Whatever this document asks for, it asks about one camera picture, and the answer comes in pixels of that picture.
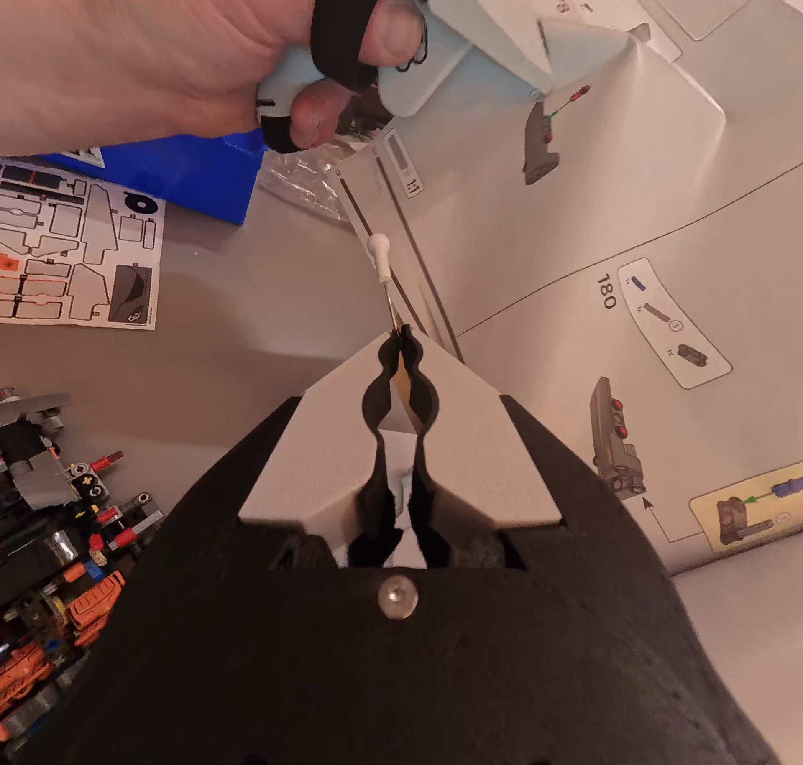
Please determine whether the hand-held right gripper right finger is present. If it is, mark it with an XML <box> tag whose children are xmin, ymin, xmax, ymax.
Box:
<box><xmin>401</xmin><ymin>325</ymin><xmax>563</xmax><ymax>553</ymax></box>

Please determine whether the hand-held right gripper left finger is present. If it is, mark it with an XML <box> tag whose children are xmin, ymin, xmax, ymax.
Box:
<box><xmin>238</xmin><ymin>331</ymin><xmax>402</xmax><ymax>553</ymax></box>

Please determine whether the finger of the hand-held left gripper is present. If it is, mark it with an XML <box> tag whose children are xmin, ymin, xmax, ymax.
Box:
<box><xmin>428</xmin><ymin>0</ymin><xmax>554</xmax><ymax>92</ymax></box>

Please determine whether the lego instruction booklet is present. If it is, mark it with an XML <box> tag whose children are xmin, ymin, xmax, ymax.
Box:
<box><xmin>326</xmin><ymin>0</ymin><xmax>803</xmax><ymax>574</ymax></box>

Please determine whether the white book stand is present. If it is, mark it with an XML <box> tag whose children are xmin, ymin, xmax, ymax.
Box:
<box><xmin>366</xmin><ymin>232</ymin><xmax>434</xmax><ymax>440</ymax></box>

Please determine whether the grey black lego car model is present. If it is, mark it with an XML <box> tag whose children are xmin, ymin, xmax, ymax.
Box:
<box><xmin>0</xmin><ymin>388</ymin><xmax>167</xmax><ymax>744</ymax></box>

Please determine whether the lego sticker sheet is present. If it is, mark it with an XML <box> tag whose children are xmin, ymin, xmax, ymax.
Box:
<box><xmin>0</xmin><ymin>157</ymin><xmax>166</xmax><ymax>331</ymax></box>

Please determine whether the person's left hand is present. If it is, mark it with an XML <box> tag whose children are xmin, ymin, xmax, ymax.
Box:
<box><xmin>0</xmin><ymin>0</ymin><xmax>427</xmax><ymax>159</ymax></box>

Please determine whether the clear plastic parts bag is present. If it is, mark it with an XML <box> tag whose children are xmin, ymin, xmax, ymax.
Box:
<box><xmin>257</xmin><ymin>144</ymin><xmax>365</xmax><ymax>222</ymax></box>

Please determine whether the blue plastic bin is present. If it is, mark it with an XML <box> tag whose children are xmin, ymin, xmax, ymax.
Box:
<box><xmin>38</xmin><ymin>128</ymin><xmax>267</xmax><ymax>227</ymax></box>

